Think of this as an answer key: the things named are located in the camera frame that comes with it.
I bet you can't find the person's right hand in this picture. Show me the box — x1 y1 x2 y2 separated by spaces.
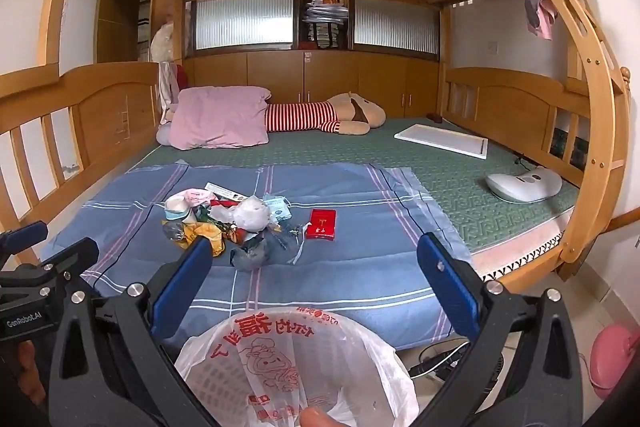
298 407 337 427

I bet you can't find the white printed plastic bag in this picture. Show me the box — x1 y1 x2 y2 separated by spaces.
174 305 420 427

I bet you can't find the pink pillow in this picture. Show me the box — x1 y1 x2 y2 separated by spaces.
167 86 273 150

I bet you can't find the person's left hand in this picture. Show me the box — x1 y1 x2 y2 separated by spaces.
12 339 50 408

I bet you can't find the white paper cup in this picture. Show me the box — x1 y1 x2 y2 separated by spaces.
164 193 193 222

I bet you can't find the green patterned mat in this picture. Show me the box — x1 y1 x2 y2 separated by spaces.
127 117 581 253

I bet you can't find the white framed board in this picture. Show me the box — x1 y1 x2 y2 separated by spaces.
394 123 489 159

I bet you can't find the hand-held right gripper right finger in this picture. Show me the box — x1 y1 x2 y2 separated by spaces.
416 233 585 427

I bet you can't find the white patterned mattress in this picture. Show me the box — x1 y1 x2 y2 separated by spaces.
470 207 576 284

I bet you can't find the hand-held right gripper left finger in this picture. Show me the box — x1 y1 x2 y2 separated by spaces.
49 237 215 427

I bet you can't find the clear plastic wrapper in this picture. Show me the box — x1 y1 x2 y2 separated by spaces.
161 221 191 249

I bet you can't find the red cigarette box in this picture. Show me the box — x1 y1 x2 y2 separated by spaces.
306 208 337 241

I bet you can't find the pink round plastic object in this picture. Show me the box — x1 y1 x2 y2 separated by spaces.
590 324 640 400

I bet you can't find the blue plaid sheet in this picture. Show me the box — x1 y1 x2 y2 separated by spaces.
40 161 473 353

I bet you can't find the wooden wardrobe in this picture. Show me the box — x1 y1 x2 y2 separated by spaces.
81 0 156 64

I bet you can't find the striped plush toy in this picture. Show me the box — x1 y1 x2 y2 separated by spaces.
156 92 387 146

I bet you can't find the blue face mask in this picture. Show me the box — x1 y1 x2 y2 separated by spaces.
262 196 294 222

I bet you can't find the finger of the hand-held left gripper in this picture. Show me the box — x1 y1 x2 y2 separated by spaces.
0 221 49 265
30 238 99 295

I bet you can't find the white paper strip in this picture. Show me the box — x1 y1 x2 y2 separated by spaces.
290 221 315 265

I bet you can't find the wooden cabinet with glass doors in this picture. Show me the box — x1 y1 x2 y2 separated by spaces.
182 0 443 120

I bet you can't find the wooden bed ladder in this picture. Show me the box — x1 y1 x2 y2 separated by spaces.
505 0 632 280

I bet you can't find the pale hanging cloth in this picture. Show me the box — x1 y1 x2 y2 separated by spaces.
157 62 182 124

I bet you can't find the white carton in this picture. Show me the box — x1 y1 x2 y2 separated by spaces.
204 182 248 200

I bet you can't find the grey plastic wrapper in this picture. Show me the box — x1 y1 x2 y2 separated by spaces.
229 237 273 269

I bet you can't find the white massage pillow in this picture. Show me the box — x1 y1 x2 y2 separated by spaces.
484 167 563 202

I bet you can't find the white plastic wrap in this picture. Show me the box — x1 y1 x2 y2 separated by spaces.
210 196 276 234

